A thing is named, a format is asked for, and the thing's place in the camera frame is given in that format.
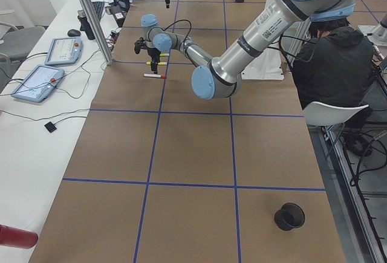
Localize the black computer mouse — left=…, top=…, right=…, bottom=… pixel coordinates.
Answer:
left=67, top=29, right=81, bottom=37

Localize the seated person in black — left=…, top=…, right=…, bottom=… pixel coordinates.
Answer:
left=291, top=18, right=377, bottom=125

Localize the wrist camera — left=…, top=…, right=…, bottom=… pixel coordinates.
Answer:
left=134, top=37, right=147, bottom=54

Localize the white chair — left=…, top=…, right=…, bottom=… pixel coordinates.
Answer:
left=302, top=101, right=370, bottom=161

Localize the small black sensor box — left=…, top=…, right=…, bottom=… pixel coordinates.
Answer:
left=44, top=122, right=57, bottom=133

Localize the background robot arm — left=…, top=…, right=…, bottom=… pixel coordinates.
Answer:
left=368, top=15, right=387, bottom=47

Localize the dark water bottle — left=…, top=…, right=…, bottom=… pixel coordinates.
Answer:
left=77, top=10, right=96, bottom=40

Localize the red marker pen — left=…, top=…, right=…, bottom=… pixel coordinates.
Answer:
left=143, top=73, right=167, bottom=79

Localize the near teach pendant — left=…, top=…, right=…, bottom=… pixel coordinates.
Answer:
left=11, top=65, right=65, bottom=103

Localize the far teach pendant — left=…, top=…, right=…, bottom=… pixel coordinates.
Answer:
left=45, top=36, right=83, bottom=66

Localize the teach pendant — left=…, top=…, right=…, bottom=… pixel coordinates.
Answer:
left=45, top=36, right=83, bottom=66
left=11, top=65, right=65, bottom=103

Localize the grey office chair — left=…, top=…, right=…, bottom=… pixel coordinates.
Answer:
left=1, top=22, right=45, bottom=62

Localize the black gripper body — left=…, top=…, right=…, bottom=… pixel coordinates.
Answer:
left=148, top=48, right=159, bottom=61

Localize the yellow marker pen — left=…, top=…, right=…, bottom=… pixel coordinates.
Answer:
left=146, top=62, right=167, bottom=65

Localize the red bottle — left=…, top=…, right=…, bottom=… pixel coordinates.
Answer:
left=1, top=225, right=38, bottom=249

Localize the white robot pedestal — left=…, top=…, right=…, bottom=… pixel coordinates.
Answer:
left=241, top=0, right=285, bottom=80

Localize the near black mesh cup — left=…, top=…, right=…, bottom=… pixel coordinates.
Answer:
left=274, top=203, right=305, bottom=231

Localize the black keyboard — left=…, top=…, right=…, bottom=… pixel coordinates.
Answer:
left=92, top=1, right=105, bottom=20

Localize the aluminium frame post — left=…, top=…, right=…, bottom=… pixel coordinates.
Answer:
left=79, top=0, right=112, bottom=65

